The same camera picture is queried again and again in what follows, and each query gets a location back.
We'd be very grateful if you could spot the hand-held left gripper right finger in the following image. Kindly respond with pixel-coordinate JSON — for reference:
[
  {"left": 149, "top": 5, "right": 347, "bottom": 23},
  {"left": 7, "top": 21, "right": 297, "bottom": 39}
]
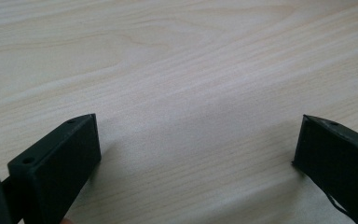
[{"left": 292, "top": 114, "right": 358, "bottom": 224}]

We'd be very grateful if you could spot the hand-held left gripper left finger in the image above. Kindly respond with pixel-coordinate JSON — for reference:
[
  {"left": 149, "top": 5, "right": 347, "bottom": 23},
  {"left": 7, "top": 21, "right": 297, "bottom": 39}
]
[{"left": 7, "top": 113, "right": 103, "bottom": 224}]

